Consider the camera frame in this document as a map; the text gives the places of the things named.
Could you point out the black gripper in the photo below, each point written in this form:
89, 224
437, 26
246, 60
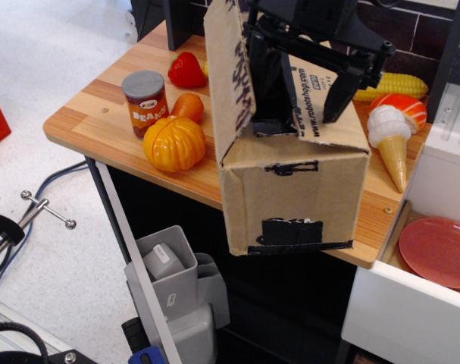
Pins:
329, 34

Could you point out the brown cardboard box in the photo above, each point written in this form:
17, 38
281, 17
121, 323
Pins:
282, 192

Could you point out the toy ice cream cone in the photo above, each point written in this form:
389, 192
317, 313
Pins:
389, 132

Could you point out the yellow toy corn cob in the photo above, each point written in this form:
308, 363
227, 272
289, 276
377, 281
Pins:
394, 83

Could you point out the yellow toy piece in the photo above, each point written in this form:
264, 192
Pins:
205, 69

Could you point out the toy salmon sushi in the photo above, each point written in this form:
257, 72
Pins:
414, 110

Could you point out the orange toy carrot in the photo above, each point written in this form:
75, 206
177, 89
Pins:
189, 105

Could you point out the red toy strawberry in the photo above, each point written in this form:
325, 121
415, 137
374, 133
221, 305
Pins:
185, 71

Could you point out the orange toy pumpkin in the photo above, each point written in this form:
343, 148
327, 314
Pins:
174, 144

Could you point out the toy beans can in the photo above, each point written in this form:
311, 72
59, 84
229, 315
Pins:
146, 99

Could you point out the pink plate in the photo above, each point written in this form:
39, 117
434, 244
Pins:
431, 247

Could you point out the grey plastic bin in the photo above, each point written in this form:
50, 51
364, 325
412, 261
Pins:
190, 290

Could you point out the white drawer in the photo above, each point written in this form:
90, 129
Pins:
393, 312

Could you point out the grey table leg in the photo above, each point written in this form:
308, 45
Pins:
152, 318

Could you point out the dark grey post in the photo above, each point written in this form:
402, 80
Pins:
184, 18

